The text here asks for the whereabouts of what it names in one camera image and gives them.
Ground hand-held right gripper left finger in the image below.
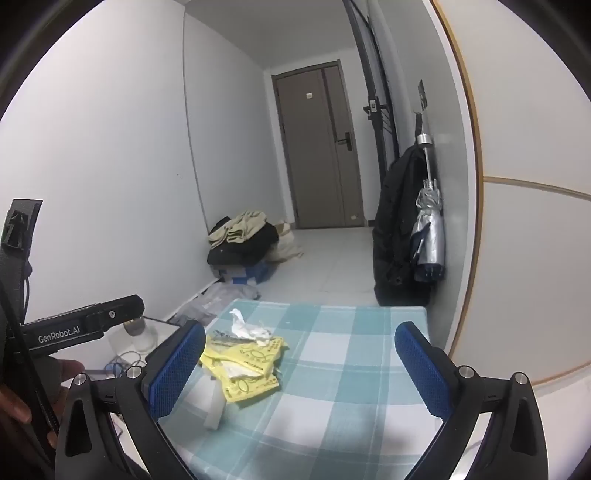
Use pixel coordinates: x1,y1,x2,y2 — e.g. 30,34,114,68
54,320,207,480

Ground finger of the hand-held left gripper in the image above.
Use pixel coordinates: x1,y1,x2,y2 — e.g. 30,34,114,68
21,294,145,356

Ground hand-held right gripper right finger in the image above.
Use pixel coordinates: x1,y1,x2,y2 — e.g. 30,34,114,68
394,320,550,480

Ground yellow plastic wrapper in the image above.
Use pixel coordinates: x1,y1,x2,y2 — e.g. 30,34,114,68
198,330,289,404

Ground white tissue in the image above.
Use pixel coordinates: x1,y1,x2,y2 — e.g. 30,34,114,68
229,308,273,344

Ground person's left hand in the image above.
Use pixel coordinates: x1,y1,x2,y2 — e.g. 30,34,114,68
0,359,86,450

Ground white top side table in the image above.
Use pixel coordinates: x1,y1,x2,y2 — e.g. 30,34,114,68
83,316,183,376

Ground grey white cup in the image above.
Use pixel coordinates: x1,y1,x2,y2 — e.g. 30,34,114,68
124,316,158,355

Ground grey plastic mailing bag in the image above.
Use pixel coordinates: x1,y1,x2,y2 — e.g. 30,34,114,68
173,282,262,324

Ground green checked tablecloth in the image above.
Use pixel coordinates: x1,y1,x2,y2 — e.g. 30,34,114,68
175,300,467,480

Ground blue cardboard box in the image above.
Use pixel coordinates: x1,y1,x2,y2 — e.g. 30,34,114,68
217,258,273,284

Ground silver folding umbrella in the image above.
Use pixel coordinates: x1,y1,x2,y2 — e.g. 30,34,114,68
410,133,446,282

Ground pile of clothes on box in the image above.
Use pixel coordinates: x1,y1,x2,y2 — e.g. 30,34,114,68
207,222,280,266

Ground black hanging jacket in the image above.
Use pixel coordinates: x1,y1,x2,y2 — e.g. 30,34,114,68
372,147,432,306

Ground beige folded cloth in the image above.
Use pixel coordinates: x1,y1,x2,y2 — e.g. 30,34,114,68
208,210,269,245

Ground white tote bag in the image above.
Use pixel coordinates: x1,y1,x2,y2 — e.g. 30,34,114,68
268,222,304,263

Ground brown entrance door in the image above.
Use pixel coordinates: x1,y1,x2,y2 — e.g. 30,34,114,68
272,61,365,230

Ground white panel with wooden trim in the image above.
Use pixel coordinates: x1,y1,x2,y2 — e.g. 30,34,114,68
429,0,591,388

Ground black cable tangle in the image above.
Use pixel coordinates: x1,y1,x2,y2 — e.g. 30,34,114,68
105,352,147,374

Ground black sliding door frame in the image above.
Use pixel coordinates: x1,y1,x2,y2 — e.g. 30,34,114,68
342,0,400,217

